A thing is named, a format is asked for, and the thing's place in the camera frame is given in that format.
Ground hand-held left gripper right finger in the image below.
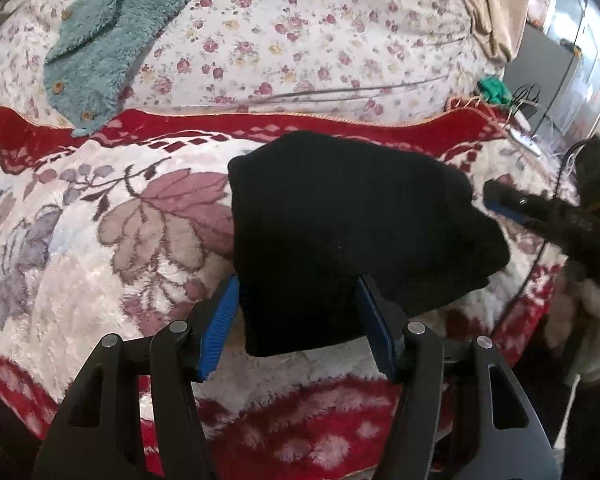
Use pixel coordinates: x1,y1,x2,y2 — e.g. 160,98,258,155
359,274,564,480

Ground white flat device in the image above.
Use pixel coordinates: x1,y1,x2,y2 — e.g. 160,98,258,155
510,120,547,157

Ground tan raffia strings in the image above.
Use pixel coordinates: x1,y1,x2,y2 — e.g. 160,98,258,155
450,92,516,126

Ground black pants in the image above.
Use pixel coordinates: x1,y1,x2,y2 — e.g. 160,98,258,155
227,130,512,358

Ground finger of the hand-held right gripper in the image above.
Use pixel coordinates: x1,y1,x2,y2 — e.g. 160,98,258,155
482,180,581,242

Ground teal fleece jacket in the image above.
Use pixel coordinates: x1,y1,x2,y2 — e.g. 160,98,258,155
44,0,228,136

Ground grey cabinet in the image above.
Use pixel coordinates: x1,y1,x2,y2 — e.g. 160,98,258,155
505,25,581,133

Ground black bag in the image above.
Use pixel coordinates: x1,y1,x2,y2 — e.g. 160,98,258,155
511,84,543,128

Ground white rose-print quilt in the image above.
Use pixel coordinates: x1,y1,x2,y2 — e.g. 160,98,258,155
0,0,506,128

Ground person's right forearm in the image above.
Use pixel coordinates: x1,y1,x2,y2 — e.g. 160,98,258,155
545,275,600,386

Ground green cloth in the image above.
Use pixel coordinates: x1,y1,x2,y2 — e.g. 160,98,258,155
479,76,510,103

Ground beige cloth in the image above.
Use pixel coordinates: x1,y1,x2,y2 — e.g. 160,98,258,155
462,0,531,63

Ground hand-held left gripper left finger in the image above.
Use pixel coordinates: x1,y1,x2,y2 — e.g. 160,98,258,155
32,274,242,480

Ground red floral plush blanket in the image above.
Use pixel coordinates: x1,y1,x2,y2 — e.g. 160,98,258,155
0,100,581,480

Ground black cable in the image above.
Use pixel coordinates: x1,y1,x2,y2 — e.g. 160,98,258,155
500,142,588,326

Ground grey cable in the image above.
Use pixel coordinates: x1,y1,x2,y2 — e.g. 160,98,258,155
245,79,456,111

